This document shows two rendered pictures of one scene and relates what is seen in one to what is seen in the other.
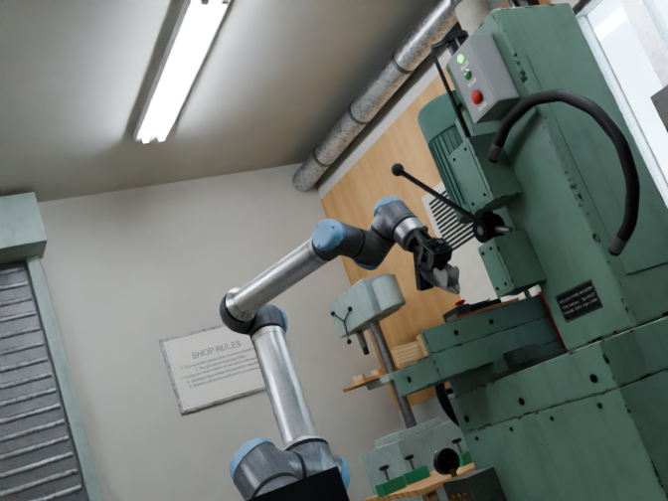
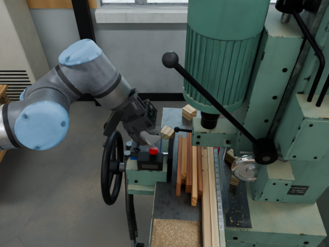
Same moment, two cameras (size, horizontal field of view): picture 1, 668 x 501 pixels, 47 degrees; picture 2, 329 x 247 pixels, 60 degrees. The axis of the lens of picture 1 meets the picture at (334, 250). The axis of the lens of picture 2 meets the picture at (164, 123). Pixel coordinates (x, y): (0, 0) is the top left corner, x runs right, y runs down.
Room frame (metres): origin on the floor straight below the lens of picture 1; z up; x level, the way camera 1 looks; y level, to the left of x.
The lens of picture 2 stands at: (1.71, 0.21, 1.72)
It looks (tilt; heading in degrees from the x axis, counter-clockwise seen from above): 46 degrees down; 300
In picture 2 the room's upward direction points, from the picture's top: straight up
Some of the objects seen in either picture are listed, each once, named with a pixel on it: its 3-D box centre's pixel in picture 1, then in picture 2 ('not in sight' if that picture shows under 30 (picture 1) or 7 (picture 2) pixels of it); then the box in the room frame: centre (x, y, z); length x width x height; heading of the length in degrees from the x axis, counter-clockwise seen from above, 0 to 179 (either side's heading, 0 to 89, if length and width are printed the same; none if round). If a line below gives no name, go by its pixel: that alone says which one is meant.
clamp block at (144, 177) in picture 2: not in sight; (149, 161); (2.06, -0.29, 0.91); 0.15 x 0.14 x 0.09; 116
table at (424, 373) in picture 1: (505, 347); (173, 170); (1.99, -0.32, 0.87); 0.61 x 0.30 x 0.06; 116
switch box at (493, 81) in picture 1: (482, 79); not in sight; (1.56, -0.43, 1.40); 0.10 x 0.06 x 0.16; 26
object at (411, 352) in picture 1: (494, 325); (204, 184); (1.85, -0.30, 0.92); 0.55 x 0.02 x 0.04; 116
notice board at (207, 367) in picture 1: (220, 363); not in sight; (4.66, 0.88, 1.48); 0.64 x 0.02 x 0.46; 120
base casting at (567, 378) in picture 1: (594, 365); (230, 181); (1.80, -0.46, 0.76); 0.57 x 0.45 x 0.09; 26
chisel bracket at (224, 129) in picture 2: not in sight; (213, 134); (1.89, -0.42, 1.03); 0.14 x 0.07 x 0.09; 26
